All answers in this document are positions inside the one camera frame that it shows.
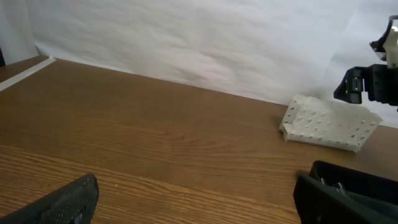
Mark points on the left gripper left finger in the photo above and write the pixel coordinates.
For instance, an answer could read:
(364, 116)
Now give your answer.
(62, 205)

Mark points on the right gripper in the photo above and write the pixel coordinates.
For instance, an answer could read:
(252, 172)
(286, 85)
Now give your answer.
(382, 84)

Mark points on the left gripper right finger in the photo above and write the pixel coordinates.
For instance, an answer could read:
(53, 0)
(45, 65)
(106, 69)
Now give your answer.
(326, 208)

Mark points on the black tray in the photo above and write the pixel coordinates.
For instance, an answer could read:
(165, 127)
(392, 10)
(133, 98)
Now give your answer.
(357, 177)

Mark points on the white test tube rack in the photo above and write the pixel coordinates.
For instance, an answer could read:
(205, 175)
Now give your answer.
(326, 127)

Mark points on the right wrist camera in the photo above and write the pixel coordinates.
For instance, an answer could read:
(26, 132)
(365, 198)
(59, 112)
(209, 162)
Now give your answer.
(392, 46)

